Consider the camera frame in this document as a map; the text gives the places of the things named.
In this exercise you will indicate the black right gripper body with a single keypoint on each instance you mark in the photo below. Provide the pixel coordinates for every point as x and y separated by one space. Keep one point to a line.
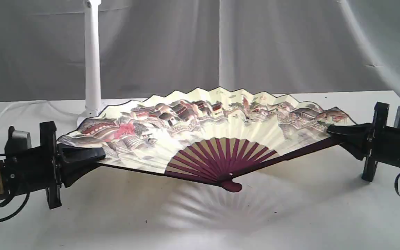
383 143

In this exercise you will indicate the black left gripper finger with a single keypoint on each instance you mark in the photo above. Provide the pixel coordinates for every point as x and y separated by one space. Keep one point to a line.
71 173
73 158

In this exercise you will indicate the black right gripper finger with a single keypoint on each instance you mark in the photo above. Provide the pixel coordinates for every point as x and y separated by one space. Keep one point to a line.
357 150
353 134

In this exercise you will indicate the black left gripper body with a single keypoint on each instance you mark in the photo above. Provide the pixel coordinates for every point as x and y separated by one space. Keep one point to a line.
34 169

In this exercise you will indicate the painted paper folding fan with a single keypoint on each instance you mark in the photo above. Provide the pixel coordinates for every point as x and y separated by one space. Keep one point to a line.
208 137

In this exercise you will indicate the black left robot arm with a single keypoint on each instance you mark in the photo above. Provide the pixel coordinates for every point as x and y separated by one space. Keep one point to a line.
49 166

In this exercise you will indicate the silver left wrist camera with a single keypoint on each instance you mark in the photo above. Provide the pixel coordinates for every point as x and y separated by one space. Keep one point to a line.
17 141

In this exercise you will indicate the grey backdrop curtain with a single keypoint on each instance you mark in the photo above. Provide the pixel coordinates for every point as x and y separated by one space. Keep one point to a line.
156 46

